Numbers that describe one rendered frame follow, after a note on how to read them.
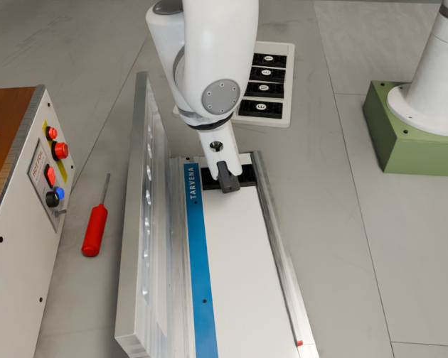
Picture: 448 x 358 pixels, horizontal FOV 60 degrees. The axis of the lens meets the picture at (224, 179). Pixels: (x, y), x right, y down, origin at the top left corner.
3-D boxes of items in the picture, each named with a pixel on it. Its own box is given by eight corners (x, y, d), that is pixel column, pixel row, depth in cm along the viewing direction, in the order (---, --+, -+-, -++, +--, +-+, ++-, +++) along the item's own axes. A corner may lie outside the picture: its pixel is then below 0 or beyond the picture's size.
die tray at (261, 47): (289, 128, 88) (289, 124, 87) (171, 116, 91) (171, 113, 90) (294, 47, 116) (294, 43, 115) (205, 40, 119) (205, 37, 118)
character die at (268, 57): (285, 68, 105) (286, 64, 104) (249, 64, 106) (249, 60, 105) (286, 59, 108) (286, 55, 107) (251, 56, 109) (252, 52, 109)
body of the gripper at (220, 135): (237, 121, 54) (249, 176, 61) (227, 82, 61) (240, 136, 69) (184, 133, 54) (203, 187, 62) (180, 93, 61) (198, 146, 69)
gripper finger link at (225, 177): (231, 187, 59) (232, 184, 65) (219, 138, 59) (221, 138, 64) (223, 189, 59) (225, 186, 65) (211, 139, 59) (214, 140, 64)
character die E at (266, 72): (284, 83, 99) (284, 79, 99) (245, 79, 101) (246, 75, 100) (285, 73, 103) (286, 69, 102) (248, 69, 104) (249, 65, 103)
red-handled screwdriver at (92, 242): (100, 257, 63) (96, 246, 61) (82, 258, 63) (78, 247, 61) (117, 179, 76) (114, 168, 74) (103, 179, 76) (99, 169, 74)
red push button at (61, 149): (67, 164, 66) (61, 148, 63) (55, 165, 65) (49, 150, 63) (70, 151, 68) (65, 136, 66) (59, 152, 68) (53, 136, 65)
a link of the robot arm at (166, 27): (243, 100, 53) (220, 71, 59) (223, 3, 43) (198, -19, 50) (185, 123, 52) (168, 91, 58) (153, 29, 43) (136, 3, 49)
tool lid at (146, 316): (135, 334, 33) (114, 337, 33) (180, 400, 46) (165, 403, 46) (146, 69, 64) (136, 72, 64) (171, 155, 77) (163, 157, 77)
